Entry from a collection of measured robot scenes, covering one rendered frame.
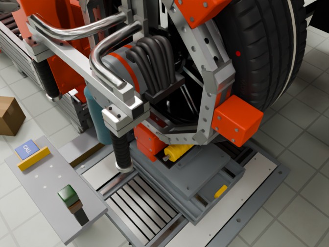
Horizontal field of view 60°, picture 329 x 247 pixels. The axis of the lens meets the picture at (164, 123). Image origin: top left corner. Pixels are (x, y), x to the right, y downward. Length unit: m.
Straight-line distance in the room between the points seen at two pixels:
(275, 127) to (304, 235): 0.66
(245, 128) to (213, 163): 0.73
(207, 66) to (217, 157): 0.82
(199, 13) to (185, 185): 0.87
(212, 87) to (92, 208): 0.61
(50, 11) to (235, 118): 0.73
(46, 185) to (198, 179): 0.63
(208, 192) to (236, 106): 0.75
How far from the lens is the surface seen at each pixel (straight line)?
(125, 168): 0.72
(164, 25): 0.84
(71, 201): 0.85
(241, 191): 1.49
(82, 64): 0.66
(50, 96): 0.93
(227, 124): 0.68
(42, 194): 1.11
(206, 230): 1.39
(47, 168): 1.16
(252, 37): 0.64
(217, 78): 0.62
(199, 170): 1.34
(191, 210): 1.34
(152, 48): 0.57
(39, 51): 0.82
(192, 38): 0.62
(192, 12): 0.59
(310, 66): 2.43
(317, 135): 1.96
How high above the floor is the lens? 1.38
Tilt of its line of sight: 51 degrees down
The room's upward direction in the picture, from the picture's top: straight up
